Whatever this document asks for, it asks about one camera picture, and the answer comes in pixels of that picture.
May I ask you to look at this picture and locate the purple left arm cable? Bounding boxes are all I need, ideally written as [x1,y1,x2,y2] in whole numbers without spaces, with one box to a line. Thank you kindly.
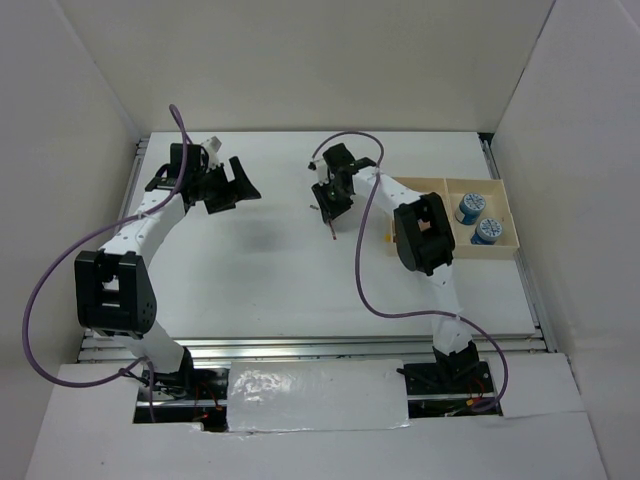
[22,103,206,424]

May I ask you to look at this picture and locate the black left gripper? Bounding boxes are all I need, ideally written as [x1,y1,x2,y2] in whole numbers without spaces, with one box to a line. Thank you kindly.
[192,156,261,215]

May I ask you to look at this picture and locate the aluminium frame rail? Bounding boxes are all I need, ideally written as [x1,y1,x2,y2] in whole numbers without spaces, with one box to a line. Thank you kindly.
[77,132,556,363]

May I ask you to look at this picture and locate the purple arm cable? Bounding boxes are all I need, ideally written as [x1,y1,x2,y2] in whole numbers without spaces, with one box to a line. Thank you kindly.
[22,103,206,424]
[309,130,511,415]

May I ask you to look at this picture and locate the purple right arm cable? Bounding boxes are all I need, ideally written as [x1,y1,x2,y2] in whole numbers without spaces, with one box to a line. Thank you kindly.
[309,130,511,415]

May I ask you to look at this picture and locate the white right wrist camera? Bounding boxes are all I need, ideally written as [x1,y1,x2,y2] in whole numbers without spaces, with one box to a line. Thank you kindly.
[308,157,332,185]

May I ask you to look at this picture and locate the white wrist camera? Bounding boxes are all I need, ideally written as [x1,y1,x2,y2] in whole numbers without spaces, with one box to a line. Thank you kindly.
[200,136,221,170]
[308,157,332,185]

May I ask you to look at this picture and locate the red gel pen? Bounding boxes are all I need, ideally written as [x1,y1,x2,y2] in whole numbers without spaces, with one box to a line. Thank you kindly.
[327,221,337,241]

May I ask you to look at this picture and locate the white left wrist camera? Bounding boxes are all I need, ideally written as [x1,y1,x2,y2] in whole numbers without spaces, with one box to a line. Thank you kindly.
[200,136,221,170]

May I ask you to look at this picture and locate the silver foil sheet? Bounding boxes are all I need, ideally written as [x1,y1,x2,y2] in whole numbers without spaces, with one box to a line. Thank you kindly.
[227,359,409,433]

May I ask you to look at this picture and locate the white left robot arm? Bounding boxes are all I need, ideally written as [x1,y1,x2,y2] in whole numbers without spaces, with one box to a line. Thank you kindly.
[74,137,261,399]

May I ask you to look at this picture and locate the wooden compartment tray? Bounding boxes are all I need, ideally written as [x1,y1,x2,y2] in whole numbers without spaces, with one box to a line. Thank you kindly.
[397,177,519,260]

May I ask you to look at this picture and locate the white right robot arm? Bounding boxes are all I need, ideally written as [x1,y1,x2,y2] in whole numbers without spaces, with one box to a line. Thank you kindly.
[308,143,480,392]

